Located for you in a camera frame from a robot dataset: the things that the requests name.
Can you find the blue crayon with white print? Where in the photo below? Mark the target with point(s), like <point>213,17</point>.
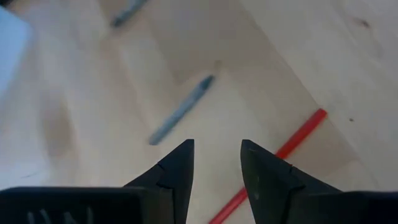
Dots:
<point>182,110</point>

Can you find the grey pen far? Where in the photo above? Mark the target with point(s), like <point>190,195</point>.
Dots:
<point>127,14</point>

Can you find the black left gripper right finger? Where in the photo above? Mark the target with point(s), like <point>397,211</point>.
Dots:
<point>267,180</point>

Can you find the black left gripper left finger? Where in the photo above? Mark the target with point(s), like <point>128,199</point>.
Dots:
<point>174,180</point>

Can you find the red pencil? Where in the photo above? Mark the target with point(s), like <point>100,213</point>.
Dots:
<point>300,133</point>

